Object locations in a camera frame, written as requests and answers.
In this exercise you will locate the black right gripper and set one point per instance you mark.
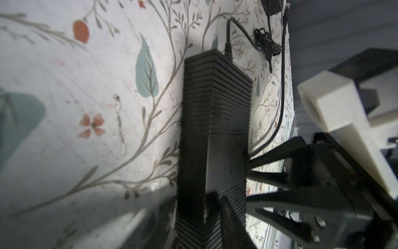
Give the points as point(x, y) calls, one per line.
point(343, 206)

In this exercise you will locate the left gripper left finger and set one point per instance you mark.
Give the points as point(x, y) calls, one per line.
point(212, 222)

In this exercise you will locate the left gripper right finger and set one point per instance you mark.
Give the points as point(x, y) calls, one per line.
point(234, 234)

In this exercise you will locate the black network switch box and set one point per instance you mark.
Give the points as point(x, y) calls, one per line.
point(214, 142)

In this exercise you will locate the black power adapter with cable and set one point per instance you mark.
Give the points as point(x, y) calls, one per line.
point(262, 41)

